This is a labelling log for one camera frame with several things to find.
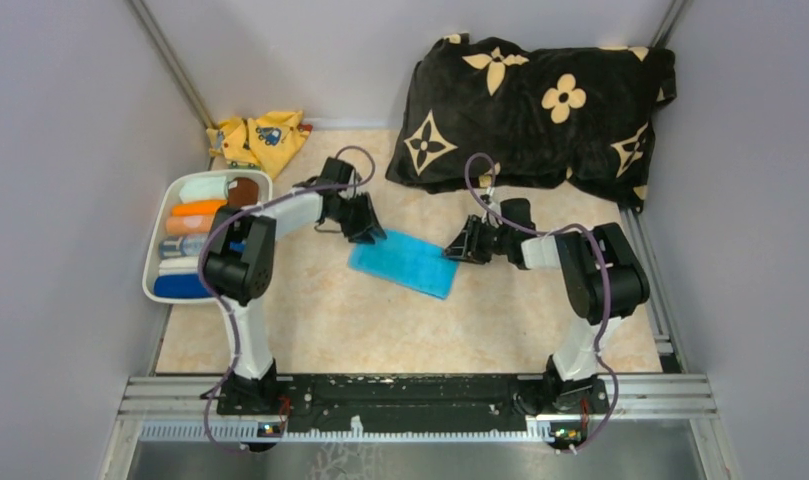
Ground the light blue towel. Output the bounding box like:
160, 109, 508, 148
348, 230, 459, 300

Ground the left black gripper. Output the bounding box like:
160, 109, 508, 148
329, 192, 386, 245

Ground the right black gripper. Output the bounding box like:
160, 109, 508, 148
442, 216, 511, 266

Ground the black blanket with beige flowers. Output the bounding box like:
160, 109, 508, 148
385, 34, 677, 211

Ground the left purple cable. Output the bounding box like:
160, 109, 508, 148
197, 145, 377, 454

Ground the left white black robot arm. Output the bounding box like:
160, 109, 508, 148
198, 157, 387, 414

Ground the mint green rolled towel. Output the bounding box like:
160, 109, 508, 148
178, 176, 229, 203

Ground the salmon rolled towel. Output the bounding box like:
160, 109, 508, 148
165, 215, 214, 236

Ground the brown towel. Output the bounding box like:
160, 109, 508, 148
227, 177, 260, 208

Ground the orange rolled towel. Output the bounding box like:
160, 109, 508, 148
170, 200, 227, 217

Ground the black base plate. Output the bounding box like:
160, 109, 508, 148
215, 374, 610, 434

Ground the yellow printed cloth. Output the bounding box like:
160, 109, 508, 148
206, 110, 314, 180

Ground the aluminium frame rail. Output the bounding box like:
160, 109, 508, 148
101, 373, 739, 479

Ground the white plastic basket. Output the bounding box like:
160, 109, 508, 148
142, 170, 273, 304

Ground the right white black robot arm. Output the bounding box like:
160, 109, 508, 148
443, 198, 650, 412

